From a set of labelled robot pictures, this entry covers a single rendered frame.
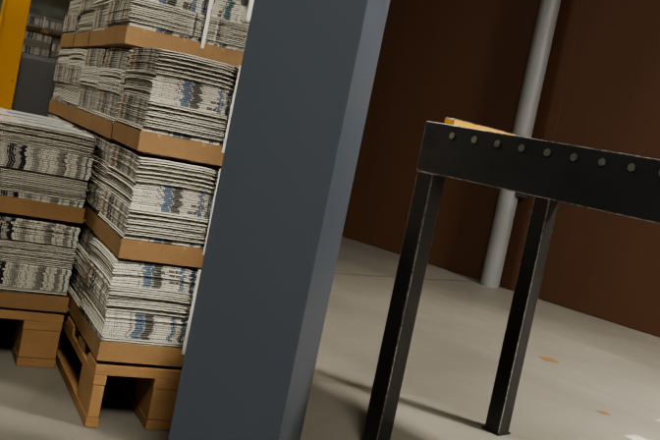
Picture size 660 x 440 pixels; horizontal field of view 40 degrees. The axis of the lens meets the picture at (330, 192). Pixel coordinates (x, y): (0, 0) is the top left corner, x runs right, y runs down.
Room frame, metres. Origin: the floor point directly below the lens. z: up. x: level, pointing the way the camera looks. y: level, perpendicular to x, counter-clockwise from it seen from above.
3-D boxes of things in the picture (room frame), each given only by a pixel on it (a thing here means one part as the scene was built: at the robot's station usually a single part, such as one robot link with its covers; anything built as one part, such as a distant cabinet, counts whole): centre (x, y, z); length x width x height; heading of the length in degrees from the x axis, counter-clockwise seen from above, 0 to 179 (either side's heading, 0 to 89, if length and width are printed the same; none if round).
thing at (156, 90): (2.50, 0.50, 0.42); 1.17 x 0.39 x 0.83; 26
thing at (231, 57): (2.40, 0.34, 0.86); 0.29 x 0.16 x 0.04; 26
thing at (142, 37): (2.31, 0.54, 0.86); 0.29 x 0.16 x 0.04; 26
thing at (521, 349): (2.49, -0.59, 0.34); 0.06 x 0.06 x 0.68; 44
